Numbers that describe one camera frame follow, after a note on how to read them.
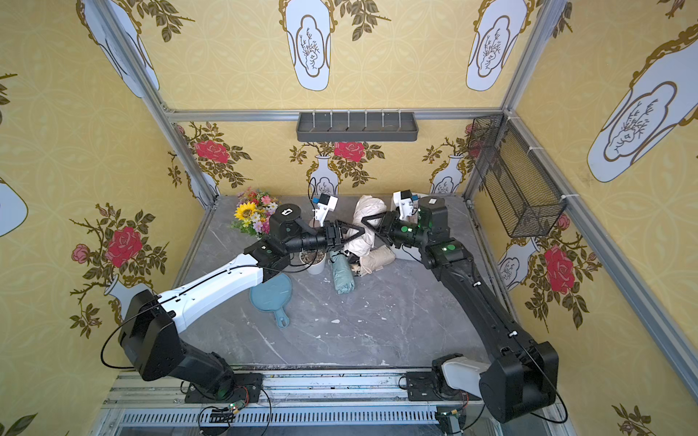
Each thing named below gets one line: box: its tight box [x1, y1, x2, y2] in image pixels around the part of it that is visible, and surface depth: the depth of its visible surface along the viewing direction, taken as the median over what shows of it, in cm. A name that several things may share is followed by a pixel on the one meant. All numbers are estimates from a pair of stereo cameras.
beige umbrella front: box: [343, 195, 387, 257], surface depth 72 cm
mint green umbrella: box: [329, 250, 356, 296], surface depth 94 cm
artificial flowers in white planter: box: [230, 187, 281, 240], surface depth 92 cm
